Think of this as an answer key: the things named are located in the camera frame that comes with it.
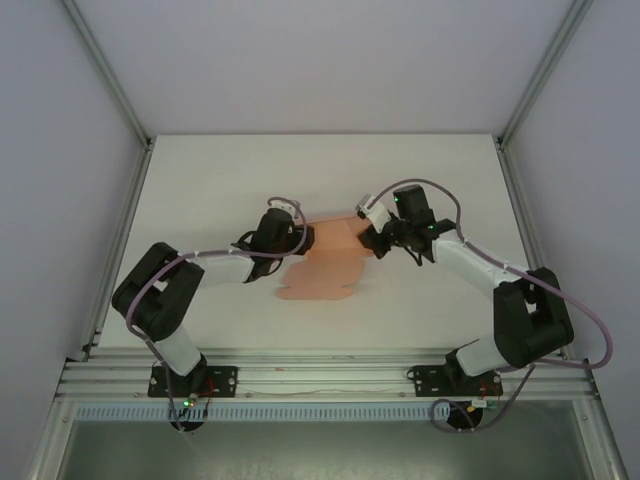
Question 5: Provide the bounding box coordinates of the grey metal sheet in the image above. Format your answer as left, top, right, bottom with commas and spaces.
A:
29, 399, 631, 480

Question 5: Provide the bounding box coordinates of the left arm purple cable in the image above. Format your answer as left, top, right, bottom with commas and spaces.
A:
124, 196, 307, 434

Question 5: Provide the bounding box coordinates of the peach pink cloth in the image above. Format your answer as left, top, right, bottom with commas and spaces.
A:
274, 214, 374, 304

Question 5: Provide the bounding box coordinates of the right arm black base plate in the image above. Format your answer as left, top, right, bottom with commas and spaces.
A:
408, 363, 502, 399

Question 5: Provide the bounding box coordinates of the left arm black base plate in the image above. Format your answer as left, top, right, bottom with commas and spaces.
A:
147, 363, 239, 399

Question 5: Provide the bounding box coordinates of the aluminium mounting rail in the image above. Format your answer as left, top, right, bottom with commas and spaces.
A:
57, 347, 599, 401

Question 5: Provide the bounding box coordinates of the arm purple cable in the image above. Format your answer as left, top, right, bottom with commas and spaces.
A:
124, 196, 307, 434
367, 177, 616, 434

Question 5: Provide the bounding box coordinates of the aluminium table side rail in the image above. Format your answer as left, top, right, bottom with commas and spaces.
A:
494, 137, 574, 361
79, 139, 155, 362

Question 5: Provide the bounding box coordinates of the slotted white cable duct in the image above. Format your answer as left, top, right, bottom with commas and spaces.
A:
73, 403, 501, 422

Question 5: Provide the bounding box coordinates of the aluminium frame post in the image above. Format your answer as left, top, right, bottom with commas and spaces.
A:
62, 0, 152, 146
497, 0, 596, 146

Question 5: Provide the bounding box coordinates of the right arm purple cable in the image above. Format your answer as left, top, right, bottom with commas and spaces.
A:
367, 177, 616, 434

